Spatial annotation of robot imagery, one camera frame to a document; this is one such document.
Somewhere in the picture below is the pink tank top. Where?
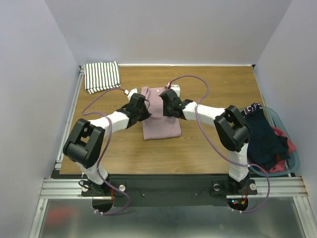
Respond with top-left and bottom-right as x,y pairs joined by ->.
141,87 -> 181,140

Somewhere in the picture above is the black white striped tank top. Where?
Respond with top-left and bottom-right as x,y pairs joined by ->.
84,61 -> 121,94

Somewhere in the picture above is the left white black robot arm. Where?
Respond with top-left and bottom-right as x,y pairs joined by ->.
63,93 -> 151,195

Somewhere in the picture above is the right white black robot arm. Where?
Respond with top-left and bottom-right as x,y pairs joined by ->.
159,89 -> 251,193

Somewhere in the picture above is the navy patterned garment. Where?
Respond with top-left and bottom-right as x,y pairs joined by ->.
241,102 -> 287,172

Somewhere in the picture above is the teal laundry basket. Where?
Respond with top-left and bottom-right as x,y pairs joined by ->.
263,107 -> 299,177

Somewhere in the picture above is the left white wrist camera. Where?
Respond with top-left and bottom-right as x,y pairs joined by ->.
124,88 -> 139,97

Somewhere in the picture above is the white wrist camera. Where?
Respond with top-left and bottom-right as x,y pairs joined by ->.
124,88 -> 139,97
166,83 -> 181,97

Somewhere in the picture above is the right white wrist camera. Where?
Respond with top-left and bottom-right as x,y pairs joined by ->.
166,83 -> 181,97

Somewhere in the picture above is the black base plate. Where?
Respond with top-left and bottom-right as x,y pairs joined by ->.
78,174 -> 258,208

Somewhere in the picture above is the aluminium frame rail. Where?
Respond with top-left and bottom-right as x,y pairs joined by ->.
40,177 -> 308,199

